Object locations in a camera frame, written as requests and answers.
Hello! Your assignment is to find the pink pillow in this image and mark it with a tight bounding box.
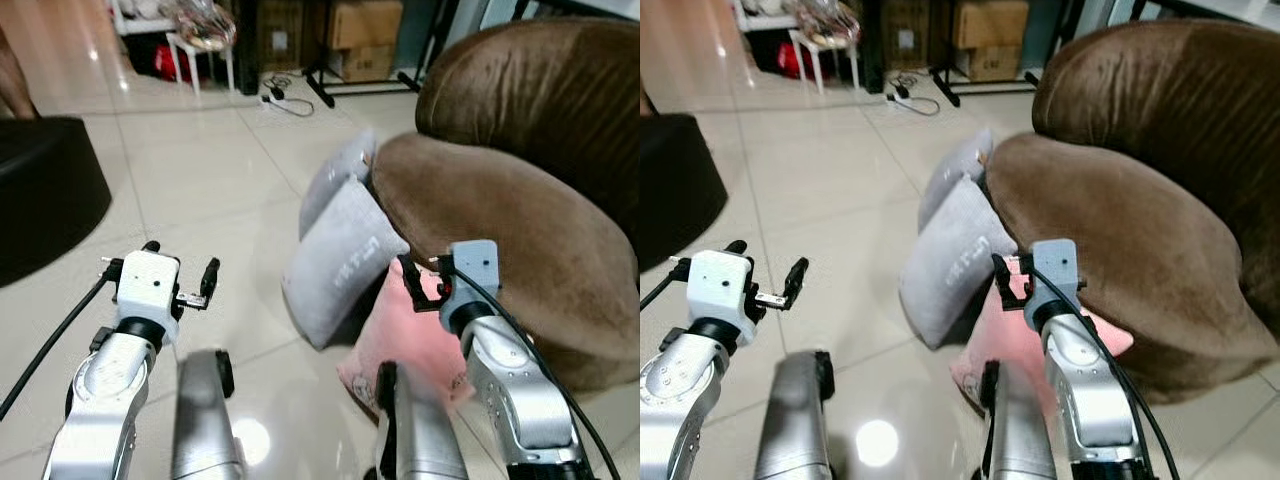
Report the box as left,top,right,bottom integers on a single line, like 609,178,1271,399
950,254,1137,407
336,257,477,412

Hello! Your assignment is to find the grey pillow with white print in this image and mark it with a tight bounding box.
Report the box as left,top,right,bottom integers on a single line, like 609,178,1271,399
898,175,1021,351
282,177,412,351

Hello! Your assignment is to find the brown velvet sofa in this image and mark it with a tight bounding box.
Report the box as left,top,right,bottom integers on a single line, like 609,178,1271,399
371,15,641,393
985,18,1280,404

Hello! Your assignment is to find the plain grey pillow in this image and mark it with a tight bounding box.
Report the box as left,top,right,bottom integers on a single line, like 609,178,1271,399
298,127,379,242
918,127,995,234

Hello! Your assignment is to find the black round ottoman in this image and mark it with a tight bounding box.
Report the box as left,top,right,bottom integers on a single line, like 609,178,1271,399
640,112,729,274
0,116,113,289

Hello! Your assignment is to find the silver left robot leg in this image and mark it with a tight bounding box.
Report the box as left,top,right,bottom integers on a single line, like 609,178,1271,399
754,349,837,480
171,349,247,480

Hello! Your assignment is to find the silver robot leg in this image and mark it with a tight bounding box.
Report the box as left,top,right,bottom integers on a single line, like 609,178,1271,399
374,361,470,480
171,349,247,480
754,349,837,480
979,359,1062,480

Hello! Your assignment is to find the silver right robot leg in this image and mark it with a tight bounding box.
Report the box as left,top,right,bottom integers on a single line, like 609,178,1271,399
979,359,1062,480
374,361,470,480

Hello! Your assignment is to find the red bag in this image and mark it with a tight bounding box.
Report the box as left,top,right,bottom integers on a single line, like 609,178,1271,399
153,44,198,84
777,42,823,81

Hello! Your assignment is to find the white stool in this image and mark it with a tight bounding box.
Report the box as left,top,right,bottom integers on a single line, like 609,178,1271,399
164,30,237,97
788,28,861,95

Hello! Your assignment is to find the black metal stand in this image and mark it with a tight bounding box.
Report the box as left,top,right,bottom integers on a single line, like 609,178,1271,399
303,0,561,110
928,0,1181,109

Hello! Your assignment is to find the small cardboard box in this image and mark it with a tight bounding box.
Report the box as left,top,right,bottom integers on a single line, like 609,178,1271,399
339,45,398,84
966,45,1023,83

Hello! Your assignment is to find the white shelf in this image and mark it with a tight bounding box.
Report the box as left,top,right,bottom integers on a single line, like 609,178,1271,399
734,0,803,32
109,0,179,37

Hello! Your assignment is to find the clear bag of items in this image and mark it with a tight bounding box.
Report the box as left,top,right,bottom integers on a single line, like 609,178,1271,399
797,0,864,49
171,0,240,52

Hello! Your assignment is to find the large cardboard box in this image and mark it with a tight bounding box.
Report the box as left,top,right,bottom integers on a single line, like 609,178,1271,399
950,0,1031,51
324,0,406,52

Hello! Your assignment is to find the dark brown box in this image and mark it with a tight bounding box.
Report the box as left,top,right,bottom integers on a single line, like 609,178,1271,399
258,0,307,73
884,0,933,71

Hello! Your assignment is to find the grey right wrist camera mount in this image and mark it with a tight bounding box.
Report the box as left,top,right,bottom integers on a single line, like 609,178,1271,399
439,239,500,307
1024,238,1082,307

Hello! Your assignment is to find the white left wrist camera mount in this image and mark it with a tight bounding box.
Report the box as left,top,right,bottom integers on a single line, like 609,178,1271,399
116,250,182,322
687,250,755,324

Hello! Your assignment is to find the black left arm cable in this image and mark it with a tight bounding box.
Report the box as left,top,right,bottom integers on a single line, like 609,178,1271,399
640,255,694,312
0,256,124,422

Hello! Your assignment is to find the white power strip with cable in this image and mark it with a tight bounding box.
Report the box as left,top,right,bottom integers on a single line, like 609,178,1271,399
885,72,942,117
260,74,317,119

